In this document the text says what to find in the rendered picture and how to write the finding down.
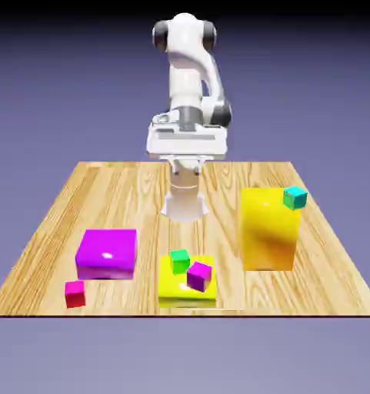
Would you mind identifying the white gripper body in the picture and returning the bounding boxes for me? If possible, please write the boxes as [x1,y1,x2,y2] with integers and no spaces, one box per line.
[145,122,228,162]

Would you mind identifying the small green cube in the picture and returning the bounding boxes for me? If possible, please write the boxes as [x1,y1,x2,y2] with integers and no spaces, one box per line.
[168,249,191,275]

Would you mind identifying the small teal cube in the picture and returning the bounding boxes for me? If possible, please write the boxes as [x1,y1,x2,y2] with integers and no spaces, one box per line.
[282,185,308,211]

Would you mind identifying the small purple cube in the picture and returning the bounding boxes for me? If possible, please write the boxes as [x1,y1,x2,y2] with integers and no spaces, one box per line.
[186,261,213,293]

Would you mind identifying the small red cube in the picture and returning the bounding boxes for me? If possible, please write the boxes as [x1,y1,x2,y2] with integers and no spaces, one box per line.
[64,280,87,309]

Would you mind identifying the large orange-yellow tall box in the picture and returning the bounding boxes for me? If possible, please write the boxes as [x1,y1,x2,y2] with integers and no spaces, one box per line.
[238,186,302,272]

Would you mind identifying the large magenta box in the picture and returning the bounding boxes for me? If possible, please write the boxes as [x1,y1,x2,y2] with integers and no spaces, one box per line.
[74,228,138,281]

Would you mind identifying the large yellow flat box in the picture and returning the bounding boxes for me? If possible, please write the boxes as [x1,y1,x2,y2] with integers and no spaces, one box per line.
[158,255,218,309]

